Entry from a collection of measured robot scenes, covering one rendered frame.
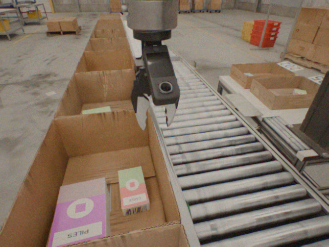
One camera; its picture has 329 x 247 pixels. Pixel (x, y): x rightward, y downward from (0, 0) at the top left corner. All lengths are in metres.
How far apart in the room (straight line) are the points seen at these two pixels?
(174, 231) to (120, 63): 1.18
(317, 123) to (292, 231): 0.56
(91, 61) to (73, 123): 0.78
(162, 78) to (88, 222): 0.34
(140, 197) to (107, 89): 0.63
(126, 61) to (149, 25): 1.05
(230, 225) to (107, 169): 0.43
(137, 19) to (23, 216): 0.42
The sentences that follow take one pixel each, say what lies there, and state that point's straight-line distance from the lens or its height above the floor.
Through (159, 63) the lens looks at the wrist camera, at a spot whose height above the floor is 1.26.
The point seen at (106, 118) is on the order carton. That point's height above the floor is 1.03.
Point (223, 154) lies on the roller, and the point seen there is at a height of 0.74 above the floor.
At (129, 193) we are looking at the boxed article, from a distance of 0.56.
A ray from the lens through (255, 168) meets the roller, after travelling 0.93.
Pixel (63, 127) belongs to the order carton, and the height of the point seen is 1.01.
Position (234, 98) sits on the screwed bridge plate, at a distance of 1.43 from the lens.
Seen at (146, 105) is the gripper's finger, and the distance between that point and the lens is 0.42.
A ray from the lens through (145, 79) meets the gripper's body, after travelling 0.39.
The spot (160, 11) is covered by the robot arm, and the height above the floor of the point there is 1.34.
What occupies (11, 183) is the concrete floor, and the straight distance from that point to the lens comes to 2.19.
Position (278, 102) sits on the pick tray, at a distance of 1.38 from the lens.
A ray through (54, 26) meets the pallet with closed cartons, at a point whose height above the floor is 0.28.
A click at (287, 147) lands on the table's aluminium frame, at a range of 1.16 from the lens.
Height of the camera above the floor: 1.37
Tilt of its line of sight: 34 degrees down
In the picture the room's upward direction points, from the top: straight up
